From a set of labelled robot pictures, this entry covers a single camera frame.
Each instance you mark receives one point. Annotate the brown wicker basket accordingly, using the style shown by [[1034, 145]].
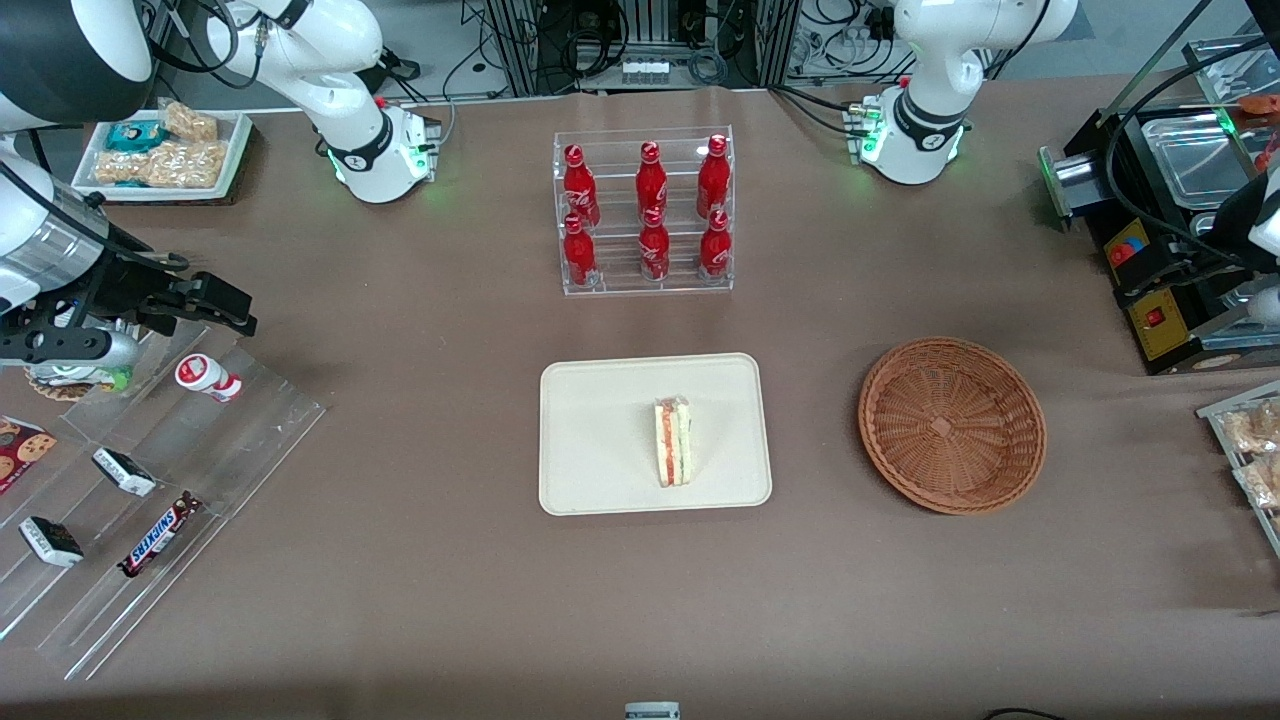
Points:
[[950, 425]]

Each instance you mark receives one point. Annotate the small puffed rice snack pack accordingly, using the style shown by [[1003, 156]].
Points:
[[190, 122]]

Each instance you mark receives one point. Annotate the cookie packet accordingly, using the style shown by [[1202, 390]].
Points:
[[22, 452]]

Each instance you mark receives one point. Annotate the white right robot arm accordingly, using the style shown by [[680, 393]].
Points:
[[340, 90]]

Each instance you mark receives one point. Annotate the clear acrylic stepped display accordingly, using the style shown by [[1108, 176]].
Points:
[[230, 450]]

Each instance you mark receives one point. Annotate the small wicker coaster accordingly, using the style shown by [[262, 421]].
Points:
[[60, 388]]

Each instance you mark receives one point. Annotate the steel pan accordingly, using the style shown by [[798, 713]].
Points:
[[1195, 160]]

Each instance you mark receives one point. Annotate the cream plastic tray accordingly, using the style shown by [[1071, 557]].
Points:
[[600, 435]]

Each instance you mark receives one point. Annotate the teal snack packet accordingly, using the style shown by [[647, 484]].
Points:
[[135, 135]]

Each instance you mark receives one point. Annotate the red cola bottle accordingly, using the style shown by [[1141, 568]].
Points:
[[654, 250], [579, 255], [715, 248], [713, 178], [580, 185], [651, 180]]

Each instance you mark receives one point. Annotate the large puffed rice snack pack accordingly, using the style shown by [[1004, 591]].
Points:
[[175, 165]]

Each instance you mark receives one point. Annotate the black white snack bar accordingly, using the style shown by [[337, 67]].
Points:
[[50, 542], [124, 472]]

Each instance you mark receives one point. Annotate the red food piece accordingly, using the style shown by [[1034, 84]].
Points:
[[1260, 102]]

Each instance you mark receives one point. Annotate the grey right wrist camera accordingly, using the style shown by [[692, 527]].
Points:
[[95, 350]]

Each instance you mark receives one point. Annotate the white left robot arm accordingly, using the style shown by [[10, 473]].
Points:
[[930, 60]]

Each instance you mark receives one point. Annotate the wrapped bread pack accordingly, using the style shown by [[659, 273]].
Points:
[[1262, 482], [1255, 428]]

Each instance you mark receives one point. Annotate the clear acrylic bottle rack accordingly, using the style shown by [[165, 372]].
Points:
[[645, 285]]

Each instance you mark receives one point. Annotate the metal bread rack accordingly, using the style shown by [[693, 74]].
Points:
[[1215, 415]]

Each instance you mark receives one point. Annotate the small white grey device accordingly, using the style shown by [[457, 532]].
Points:
[[652, 711]]

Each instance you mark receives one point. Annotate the white snack tray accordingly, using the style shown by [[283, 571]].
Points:
[[235, 160]]

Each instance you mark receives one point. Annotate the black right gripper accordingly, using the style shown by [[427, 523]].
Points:
[[128, 282]]

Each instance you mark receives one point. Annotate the white power strip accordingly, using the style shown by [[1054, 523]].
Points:
[[645, 72]]

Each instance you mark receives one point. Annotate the white yogurt bottle red cap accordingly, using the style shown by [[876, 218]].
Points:
[[205, 376]]

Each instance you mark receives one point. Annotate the Snickers chocolate bar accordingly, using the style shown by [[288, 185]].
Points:
[[158, 536]]

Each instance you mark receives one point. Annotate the aluminium frame rack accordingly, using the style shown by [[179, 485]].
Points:
[[760, 40]]

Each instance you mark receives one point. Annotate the triangular sandwich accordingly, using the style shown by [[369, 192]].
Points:
[[673, 445]]

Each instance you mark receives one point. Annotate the black food warmer appliance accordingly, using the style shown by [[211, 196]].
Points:
[[1160, 320]]

